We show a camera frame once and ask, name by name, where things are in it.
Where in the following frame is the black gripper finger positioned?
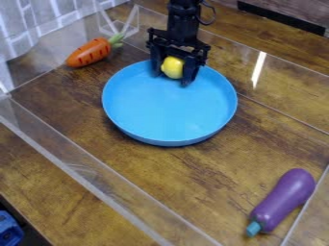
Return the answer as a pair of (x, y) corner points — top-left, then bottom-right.
(150, 44), (166, 76)
(181, 53), (205, 86)

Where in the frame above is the yellow toy lemon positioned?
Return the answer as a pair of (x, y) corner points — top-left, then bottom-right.
(161, 56), (183, 79)

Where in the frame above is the orange toy carrot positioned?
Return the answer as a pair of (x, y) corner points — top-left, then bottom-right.
(66, 33), (125, 68)

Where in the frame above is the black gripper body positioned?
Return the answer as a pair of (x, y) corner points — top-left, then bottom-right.
(146, 18), (213, 63)

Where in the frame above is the blue object at corner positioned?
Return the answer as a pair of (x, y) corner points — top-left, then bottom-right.
(0, 210), (24, 246)

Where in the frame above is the clear acrylic enclosure wall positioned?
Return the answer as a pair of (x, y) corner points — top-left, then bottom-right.
(0, 0), (329, 246)

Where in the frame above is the blue round tray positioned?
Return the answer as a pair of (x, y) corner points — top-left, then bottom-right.
(102, 61), (238, 147)

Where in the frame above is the white patterned curtain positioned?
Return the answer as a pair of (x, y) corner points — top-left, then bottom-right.
(0, 0), (129, 61)

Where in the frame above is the purple toy eggplant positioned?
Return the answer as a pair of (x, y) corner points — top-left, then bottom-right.
(246, 168), (316, 237)

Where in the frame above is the black cable loop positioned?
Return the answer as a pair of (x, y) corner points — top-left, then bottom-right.
(195, 0), (218, 27)

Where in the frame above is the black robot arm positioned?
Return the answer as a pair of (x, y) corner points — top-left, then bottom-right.
(147, 0), (213, 86)

